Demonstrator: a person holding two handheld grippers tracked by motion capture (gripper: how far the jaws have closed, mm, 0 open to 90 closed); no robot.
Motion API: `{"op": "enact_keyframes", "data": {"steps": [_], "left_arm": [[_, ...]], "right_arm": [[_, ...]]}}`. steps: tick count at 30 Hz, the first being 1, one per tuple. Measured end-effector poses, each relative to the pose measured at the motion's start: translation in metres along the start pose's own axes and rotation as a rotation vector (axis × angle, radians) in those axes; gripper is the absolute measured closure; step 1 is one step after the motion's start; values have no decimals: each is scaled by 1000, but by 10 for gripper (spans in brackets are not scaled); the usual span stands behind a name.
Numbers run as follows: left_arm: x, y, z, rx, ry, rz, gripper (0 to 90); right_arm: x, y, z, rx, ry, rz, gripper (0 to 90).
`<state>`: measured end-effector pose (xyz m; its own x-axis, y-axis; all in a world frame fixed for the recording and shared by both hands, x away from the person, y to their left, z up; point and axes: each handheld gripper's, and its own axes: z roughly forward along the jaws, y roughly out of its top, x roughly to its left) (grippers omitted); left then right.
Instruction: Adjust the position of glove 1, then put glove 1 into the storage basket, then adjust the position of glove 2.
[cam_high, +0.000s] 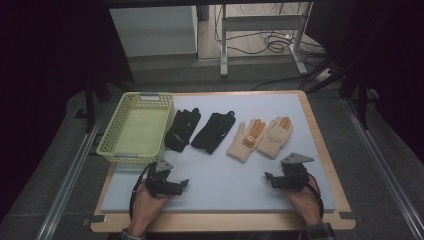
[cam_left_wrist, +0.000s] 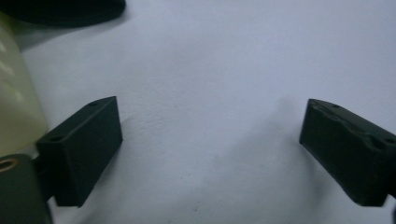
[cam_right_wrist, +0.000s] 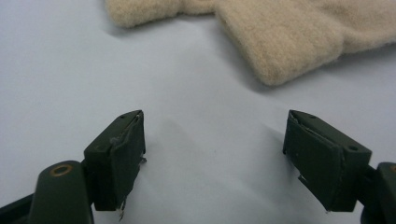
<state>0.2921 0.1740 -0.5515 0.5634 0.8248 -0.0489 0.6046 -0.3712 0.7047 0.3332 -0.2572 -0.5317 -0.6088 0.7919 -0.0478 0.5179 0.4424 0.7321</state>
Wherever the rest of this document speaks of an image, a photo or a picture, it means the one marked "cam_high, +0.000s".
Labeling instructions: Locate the dark curtain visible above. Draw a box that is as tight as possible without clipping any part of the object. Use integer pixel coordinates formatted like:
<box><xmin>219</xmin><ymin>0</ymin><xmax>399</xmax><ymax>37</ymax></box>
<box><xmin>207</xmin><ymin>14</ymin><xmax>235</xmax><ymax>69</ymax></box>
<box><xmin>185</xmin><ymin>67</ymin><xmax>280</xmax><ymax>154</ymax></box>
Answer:
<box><xmin>304</xmin><ymin>0</ymin><xmax>424</xmax><ymax>164</ymax></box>
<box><xmin>0</xmin><ymin>0</ymin><xmax>135</xmax><ymax>214</ymax></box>

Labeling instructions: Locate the yellow-green plastic basket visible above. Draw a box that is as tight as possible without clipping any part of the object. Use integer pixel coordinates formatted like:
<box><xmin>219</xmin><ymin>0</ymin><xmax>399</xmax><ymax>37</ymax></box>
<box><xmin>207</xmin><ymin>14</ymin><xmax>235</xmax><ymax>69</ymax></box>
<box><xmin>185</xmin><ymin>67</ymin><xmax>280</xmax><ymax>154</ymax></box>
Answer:
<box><xmin>96</xmin><ymin>92</ymin><xmax>175</xmax><ymax>165</ymax></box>

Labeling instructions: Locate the white power strip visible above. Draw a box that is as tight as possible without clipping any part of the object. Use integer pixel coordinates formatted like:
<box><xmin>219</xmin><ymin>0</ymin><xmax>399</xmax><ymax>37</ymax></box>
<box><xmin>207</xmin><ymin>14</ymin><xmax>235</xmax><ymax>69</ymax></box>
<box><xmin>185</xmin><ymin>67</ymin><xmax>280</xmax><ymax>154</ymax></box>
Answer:
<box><xmin>315</xmin><ymin>67</ymin><xmax>333</xmax><ymax>83</ymax></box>

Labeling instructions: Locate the white foam mat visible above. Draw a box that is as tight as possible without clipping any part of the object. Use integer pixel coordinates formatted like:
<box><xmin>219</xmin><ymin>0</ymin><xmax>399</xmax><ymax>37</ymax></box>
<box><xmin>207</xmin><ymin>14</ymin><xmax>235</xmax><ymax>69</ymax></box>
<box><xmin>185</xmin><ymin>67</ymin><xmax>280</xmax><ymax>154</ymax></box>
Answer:
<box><xmin>99</xmin><ymin>93</ymin><xmax>337</xmax><ymax>214</ymax></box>

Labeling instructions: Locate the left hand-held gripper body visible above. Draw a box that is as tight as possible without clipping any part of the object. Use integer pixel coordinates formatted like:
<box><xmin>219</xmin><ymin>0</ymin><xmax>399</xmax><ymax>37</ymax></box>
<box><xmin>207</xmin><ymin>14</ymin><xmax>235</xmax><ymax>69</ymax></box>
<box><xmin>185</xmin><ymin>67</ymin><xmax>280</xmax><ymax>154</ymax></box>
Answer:
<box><xmin>144</xmin><ymin>159</ymin><xmax>184</xmax><ymax>200</ymax></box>

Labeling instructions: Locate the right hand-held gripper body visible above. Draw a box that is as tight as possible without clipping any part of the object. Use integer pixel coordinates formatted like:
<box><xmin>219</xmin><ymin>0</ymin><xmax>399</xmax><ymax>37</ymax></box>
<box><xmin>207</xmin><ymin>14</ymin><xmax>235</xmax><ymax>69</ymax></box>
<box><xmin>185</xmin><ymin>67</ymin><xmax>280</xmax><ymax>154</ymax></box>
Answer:
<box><xmin>272</xmin><ymin>152</ymin><xmax>315</xmax><ymax>192</ymax></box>

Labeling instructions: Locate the white cabinet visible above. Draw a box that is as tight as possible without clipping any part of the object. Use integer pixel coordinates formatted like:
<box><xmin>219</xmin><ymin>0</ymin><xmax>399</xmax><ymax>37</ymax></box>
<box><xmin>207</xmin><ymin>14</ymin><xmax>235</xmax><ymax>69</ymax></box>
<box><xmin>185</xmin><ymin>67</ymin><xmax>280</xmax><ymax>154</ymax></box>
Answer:
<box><xmin>109</xmin><ymin>5</ymin><xmax>199</xmax><ymax>58</ymax></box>

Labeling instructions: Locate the person's left plaid sleeve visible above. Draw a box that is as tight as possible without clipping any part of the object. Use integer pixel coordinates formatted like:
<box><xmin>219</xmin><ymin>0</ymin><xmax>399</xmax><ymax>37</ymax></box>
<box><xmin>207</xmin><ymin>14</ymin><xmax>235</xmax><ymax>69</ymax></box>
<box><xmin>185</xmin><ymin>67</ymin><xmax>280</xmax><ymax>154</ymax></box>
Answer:
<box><xmin>119</xmin><ymin>227</ymin><xmax>147</xmax><ymax>240</ymax></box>

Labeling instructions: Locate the person's right hand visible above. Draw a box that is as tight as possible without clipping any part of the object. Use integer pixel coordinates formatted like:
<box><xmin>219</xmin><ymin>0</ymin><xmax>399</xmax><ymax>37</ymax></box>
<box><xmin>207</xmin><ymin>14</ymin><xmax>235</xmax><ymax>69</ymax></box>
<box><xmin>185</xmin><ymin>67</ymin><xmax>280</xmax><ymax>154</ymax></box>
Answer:
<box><xmin>284</xmin><ymin>175</ymin><xmax>324</xmax><ymax>227</ymax></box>

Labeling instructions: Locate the tangle of black floor cables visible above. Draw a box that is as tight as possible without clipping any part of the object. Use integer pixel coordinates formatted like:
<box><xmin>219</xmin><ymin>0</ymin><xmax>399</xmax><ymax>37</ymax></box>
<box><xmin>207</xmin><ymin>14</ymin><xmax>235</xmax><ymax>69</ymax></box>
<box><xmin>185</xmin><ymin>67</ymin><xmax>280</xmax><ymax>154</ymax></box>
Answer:
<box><xmin>214</xmin><ymin>3</ymin><xmax>326</xmax><ymax>57</ymax></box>

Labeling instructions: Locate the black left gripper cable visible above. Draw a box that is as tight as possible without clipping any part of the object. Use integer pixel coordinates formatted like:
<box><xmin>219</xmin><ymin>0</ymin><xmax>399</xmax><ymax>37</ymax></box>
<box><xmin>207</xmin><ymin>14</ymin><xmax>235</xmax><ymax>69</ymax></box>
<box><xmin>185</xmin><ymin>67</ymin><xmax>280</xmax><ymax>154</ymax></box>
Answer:
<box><xmin>128</xmin><ymin>161</ymin><xmax>158</xmax><ymax>222</ymax></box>

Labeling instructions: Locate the person's left hand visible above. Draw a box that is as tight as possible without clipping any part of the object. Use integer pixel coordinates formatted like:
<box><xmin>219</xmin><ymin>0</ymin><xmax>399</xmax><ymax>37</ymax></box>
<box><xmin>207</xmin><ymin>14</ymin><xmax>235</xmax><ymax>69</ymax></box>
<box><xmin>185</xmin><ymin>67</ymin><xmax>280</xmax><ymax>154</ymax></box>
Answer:
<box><xmin>127</xmin><ymin>183</ymin><xmax>173</xmax><ymax>238</ymax></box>

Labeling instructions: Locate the black glove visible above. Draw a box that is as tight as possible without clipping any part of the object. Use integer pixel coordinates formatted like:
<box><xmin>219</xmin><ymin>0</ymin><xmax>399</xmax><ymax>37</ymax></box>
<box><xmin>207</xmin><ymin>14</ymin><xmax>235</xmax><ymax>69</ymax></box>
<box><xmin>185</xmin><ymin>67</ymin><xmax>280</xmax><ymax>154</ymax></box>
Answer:
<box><xmin>164</xmin><ymin>107</ymin><xmax>202</xmax><ymax>153</ymax></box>
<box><xmin>190</xmin><ymin>110</ymin><xmax>237</xmax><ymax>155</ymax></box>

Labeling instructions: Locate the aluminium floor rail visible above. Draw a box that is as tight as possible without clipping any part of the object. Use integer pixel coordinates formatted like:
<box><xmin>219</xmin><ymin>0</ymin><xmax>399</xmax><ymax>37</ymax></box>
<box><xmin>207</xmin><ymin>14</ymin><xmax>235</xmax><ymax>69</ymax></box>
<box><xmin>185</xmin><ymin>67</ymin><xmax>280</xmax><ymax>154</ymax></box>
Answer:
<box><xmin>342</xmin><ymin>97</ymin><xmax>424</xmax><ymax>240</ymax></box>
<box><xmin>35</xmin><ymin>114</ymin><xmax>105</xmax><ymax>240</ymax></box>

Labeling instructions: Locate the black stand leg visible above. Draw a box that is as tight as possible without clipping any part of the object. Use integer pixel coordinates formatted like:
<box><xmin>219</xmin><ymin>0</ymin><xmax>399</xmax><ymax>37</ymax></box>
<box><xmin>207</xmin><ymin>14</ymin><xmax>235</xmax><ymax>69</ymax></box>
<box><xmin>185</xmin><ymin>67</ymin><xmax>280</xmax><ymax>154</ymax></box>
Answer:
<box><xmin>339</xmin><ymin>71</ymin><xmax>381</xmax><ymax>130</ymax></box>
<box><xmin>84</xmin><ymin>75</ymin><xmax>112</xmax><ymax>133</ymax></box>

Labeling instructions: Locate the beige glove with orange fingers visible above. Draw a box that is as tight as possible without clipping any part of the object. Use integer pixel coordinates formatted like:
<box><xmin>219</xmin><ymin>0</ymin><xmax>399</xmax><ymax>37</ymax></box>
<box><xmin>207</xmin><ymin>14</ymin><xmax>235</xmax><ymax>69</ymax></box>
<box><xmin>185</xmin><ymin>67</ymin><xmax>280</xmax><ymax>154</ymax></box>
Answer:
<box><xmin>256</xmin><ymin>116</ymin><xmax>294</xmax><ymax>160</ymax></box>
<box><xmin>226</xmin><ymin>118</ymin><xmax>267</xmax><ymax>164</ymax></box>

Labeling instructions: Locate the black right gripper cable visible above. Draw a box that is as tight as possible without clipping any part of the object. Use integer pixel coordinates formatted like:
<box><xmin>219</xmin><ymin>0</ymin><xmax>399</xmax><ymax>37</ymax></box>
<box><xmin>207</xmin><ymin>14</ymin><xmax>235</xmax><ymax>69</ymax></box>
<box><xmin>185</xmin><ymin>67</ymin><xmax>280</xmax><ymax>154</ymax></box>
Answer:
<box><xmin>307</xmin><ymin>172</ymin><xmax>325</xmax><ymax>220</ymax></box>

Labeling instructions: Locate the long black floor cable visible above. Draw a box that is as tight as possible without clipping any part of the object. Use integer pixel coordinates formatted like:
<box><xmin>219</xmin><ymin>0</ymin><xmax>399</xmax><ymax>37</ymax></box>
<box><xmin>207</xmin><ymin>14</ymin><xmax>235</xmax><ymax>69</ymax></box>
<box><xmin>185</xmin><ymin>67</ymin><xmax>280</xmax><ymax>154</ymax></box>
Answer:
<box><xmin>250</xmin><ymin>74</ymin><xmax>322</xmax><ymax>92</ymax></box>

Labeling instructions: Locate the grey metal desk frame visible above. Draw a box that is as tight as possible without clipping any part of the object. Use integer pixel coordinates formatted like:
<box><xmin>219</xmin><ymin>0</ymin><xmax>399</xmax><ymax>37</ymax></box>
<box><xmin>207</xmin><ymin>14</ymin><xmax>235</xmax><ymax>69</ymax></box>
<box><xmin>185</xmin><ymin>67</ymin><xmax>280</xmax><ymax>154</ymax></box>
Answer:
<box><xmin>219</xmin><ymin>2</ymin><xmax>314</xmax><ymax>78</ymax></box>

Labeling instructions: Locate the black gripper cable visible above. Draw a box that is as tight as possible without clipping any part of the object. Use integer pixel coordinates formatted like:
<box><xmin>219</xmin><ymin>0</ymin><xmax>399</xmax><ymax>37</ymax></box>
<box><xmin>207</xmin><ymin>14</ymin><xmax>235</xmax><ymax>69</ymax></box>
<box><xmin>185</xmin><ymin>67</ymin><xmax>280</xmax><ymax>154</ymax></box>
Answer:
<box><xmin>307</xmin><ymin>172</ymin><xmax>325</xmax><ymax>220</ymax></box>
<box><xmin>128</xmin><ymin>161</ymin><xmax>158</xmax><ymax>222</ymax></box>

